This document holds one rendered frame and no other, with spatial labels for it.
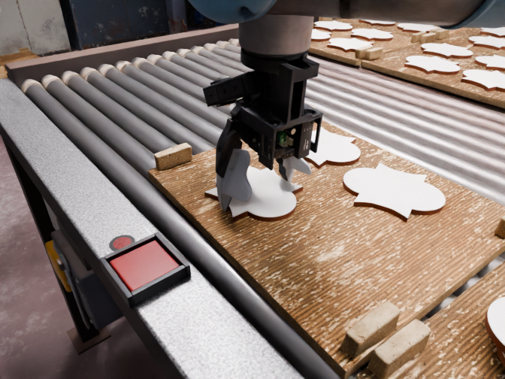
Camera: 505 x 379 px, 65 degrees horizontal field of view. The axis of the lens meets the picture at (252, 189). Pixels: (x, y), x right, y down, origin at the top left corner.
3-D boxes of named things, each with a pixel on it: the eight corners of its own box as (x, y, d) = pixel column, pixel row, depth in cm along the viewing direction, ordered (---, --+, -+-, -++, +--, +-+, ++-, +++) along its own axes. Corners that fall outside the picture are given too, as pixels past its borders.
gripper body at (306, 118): (267, 177, 44) (276, 71, 37) (225, 143, 50) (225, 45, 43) (318, 156, 48) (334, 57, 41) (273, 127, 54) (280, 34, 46)
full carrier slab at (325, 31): (355, 66, 110) (358, 50, 108) (260, 37, 137) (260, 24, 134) (426, 45, 128) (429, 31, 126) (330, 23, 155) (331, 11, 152)
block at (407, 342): (382, 385, 33) (388, 365, 32) (365, 368, 34) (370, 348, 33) (426, 348, 36) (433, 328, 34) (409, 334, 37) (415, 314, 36)
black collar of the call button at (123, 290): (130, 309, 42) (127, 298, 41) (101, 268, 47) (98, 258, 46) (192, 275, 46) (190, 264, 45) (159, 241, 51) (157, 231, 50)
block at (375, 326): (354, 364, 35) (358, 344, 33) (338, 349, 36) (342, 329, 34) (397, 329, 38) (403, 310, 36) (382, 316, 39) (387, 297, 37)
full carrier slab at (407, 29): (429, 45, 129) (432, 31, 126) (331, 23, 155) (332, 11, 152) (479, 28, 147) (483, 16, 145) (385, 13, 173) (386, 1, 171)
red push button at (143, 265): (134, 301, 43) (131, 292, 42) (110, 269, 47) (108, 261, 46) (182, 274, 46) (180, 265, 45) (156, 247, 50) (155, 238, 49)
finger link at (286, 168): (309, 201, 55) (292, 158, 48) (281, 180, 59) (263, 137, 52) (325, 186, 56) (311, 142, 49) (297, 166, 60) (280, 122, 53)
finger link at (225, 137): (213, 177, 48) (240, 109, 45) (206, 171, 49) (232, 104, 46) (241, 180, 51) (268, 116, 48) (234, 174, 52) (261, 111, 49)
